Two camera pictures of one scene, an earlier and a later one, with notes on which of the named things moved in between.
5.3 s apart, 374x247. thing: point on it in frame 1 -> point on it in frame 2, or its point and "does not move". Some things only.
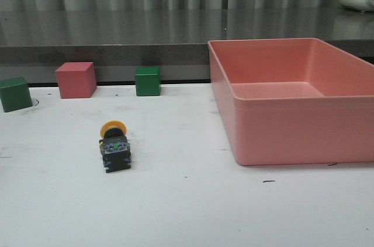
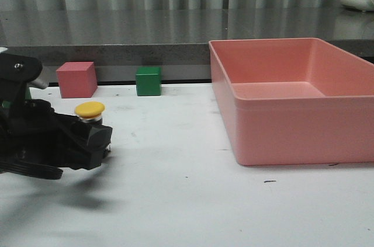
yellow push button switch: x=115 y=147 -> x=90 y=111
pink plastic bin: x=295 y=101 does not move
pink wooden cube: x=76 y=80 does not move
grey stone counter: x=34 y=44 does not move
